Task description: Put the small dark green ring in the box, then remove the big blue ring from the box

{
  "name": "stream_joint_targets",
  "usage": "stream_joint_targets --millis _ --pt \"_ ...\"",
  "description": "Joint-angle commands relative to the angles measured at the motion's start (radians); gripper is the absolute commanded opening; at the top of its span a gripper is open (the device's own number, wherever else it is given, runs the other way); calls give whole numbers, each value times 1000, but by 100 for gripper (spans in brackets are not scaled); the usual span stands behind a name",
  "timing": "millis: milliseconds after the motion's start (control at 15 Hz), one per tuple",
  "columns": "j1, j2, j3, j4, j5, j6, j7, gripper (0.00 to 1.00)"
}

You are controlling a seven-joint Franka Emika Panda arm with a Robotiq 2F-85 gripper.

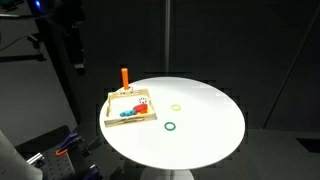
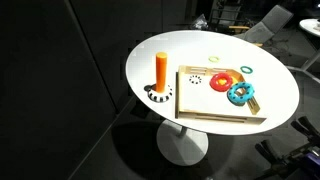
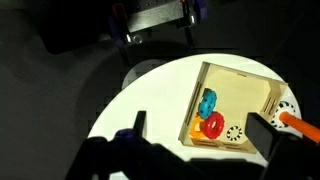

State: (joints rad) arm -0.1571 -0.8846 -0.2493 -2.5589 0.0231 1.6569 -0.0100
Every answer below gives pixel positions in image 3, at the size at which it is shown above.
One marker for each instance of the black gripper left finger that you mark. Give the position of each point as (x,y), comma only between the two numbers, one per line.
(140,122)

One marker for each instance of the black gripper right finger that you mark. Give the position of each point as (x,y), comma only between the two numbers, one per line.
(261,133)

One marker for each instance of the shallow wooden box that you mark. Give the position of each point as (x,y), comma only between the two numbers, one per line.
(233,93)

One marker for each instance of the orange peg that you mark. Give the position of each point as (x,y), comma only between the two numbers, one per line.
(300,126)

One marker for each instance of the white table pedestal base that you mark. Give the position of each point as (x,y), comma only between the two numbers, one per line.
(141,70)

